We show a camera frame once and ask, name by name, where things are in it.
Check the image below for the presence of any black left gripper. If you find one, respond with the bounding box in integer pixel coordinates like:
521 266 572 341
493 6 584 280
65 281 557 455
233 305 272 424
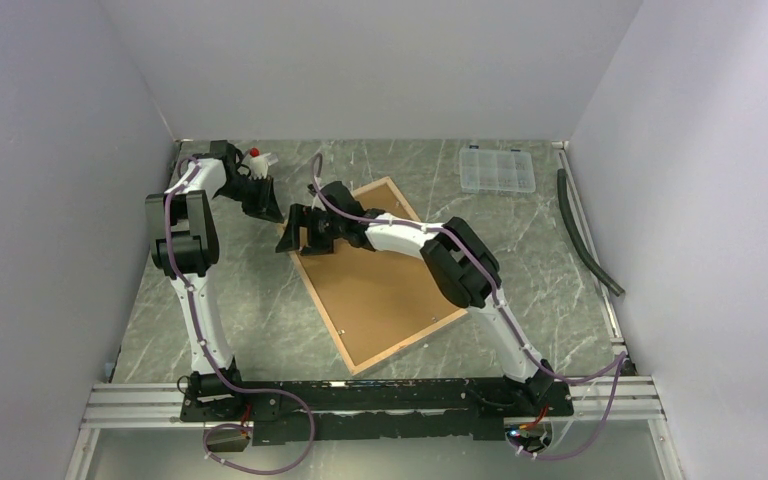
218 175 286 225

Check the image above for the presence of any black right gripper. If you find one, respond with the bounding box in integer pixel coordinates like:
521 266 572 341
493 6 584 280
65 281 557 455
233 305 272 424
275 205 345 258

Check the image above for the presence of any white wooden picture frame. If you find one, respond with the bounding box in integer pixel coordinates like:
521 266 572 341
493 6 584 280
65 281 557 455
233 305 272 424
277 176 471 377

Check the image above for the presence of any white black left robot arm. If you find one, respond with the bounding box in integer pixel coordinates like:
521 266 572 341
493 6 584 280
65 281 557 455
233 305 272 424
145 140 284 420

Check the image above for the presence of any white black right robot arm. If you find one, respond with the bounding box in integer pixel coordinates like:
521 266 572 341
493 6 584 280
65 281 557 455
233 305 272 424
275 181 555 415

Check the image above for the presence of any clear plastic compartment box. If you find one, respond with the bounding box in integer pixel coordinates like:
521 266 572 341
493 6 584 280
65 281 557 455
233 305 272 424
458 145 537 195

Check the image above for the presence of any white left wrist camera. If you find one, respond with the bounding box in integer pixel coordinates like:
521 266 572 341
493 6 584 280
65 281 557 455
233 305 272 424
247 147 278 180

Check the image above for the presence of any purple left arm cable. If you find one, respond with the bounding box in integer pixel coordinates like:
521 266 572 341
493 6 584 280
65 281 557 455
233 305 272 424
162 155 320 477

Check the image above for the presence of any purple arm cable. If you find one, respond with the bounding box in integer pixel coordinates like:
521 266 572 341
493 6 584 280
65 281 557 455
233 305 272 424
309 152 629 463
162 155 320 477

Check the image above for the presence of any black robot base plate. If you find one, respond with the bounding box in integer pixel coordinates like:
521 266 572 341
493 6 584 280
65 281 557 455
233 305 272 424
179 376 574 446

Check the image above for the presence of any black rubber hose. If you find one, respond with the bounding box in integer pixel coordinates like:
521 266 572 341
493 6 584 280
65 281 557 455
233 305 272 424
556 167 626 297

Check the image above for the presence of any aluminium extrusion rail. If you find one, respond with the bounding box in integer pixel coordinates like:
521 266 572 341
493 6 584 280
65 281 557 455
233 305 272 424
83 376 666 428

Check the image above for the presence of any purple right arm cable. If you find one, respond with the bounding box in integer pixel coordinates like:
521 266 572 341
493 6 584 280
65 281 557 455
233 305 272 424
309 152 629 463

